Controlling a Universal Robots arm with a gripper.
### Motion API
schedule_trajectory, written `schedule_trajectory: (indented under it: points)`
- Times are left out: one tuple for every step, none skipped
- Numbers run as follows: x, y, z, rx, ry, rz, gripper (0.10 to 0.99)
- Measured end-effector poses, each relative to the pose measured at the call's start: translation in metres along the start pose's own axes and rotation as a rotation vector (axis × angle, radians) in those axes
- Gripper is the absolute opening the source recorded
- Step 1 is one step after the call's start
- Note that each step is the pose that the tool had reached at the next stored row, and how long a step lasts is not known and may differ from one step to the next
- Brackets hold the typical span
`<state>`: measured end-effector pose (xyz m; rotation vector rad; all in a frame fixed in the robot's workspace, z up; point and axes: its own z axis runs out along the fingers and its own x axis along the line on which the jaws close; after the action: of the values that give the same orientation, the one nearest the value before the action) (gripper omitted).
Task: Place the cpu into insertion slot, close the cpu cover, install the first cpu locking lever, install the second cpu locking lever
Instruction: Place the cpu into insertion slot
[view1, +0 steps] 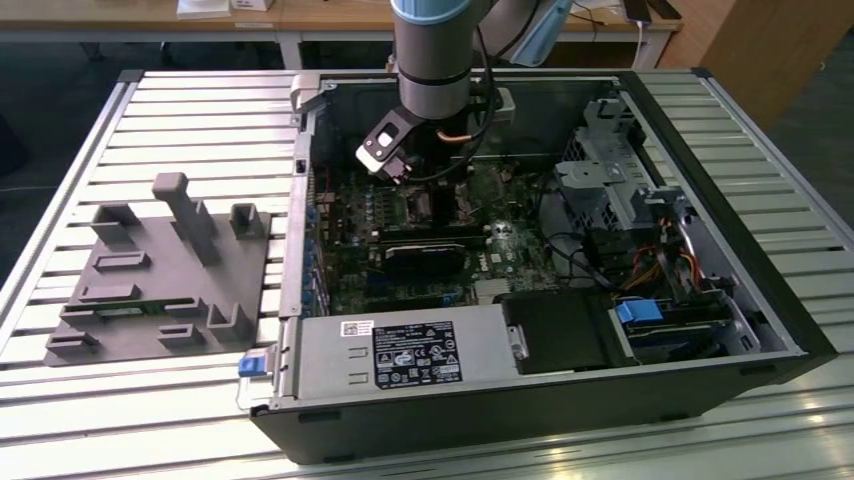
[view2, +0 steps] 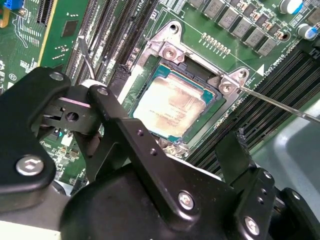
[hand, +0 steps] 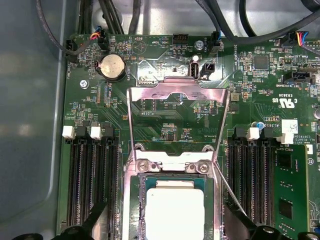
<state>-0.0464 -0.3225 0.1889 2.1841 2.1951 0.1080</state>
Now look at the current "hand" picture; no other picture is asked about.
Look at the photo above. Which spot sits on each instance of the thin metal locking lever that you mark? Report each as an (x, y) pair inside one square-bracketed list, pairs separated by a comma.
[(230, 188)]

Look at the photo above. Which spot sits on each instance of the green RAM stick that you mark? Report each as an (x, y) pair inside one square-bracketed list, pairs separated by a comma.
[(290, 175)]

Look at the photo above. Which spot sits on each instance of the silver capacitor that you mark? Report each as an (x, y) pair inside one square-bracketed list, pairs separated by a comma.
[(317, 111)]

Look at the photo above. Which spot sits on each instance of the internal USB port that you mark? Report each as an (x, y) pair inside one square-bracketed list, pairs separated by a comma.
[(195, 71)]

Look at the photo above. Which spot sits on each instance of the black PC case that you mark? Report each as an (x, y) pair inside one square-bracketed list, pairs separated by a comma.
[(25, 125)]

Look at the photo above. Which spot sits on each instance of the green motherboard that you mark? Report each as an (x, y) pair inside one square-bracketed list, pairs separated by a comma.
[(120, 112)]

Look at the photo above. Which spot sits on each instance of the blue capacitor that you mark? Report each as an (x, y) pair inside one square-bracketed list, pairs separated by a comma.
[(260, 125)]

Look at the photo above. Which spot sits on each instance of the metal socket cover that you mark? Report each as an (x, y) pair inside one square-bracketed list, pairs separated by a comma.
[(145, 93)]

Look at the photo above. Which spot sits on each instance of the silver coin battery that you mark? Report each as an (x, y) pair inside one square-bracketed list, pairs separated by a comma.
[(111, 66)]

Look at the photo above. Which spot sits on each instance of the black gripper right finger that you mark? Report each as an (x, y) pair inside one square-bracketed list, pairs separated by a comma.
[(247, 231)]

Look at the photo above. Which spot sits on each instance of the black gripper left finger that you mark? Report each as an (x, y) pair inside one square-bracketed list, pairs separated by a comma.
[(85, 230)]

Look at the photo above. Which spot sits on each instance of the CPU socket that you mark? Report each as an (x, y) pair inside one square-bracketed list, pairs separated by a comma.
[(131, 195)]

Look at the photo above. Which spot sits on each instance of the black RAM slot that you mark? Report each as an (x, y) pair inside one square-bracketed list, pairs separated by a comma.
[(113, 175), (73, 180), (100, 180), (265, 180), (86, 180), (250, 180), (236, 175)]

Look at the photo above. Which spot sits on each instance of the silver CPU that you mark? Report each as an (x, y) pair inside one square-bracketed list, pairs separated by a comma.
[(175, 212)]

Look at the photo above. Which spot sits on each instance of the silver board screw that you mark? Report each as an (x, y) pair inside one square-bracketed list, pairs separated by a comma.
[(84, 84), (199, 45)]

